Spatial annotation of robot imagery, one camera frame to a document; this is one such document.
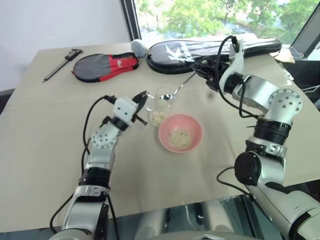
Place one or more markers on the clear glass mug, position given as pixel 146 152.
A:
pixel 162 105

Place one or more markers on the oatmeal in pink bowl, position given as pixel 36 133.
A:
pixel 180 140

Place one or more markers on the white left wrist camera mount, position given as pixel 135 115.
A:
pixel 123 109

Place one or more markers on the grey ball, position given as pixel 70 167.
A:
pixel 138 48

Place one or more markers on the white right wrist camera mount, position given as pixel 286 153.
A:
pixel 238 61

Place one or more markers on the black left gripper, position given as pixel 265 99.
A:
pixel 136 113

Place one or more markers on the black racket case white logo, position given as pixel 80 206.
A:
pixel 200 48

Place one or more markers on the brown cardboard piece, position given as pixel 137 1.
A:
pixel 287 55

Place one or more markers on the red and black paddle case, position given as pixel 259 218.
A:
pixel 100 66

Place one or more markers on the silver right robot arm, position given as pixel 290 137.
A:
pixel 272 105

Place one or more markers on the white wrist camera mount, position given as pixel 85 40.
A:
pixel 238 61
pixel 123 109

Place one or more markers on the black digital caliper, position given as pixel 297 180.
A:
pixel 58 66

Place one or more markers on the pink bowl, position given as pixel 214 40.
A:
pixel 163 136

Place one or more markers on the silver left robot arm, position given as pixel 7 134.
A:
pixel 101 142

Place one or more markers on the oatmeal in glass mug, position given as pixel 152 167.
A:
pixel 157 118

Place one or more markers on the metal spoon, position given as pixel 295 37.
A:
pixel 183 82

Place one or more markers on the dark window frame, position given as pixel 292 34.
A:
pixel 131 17

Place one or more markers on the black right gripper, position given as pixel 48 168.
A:
pixel 213 79

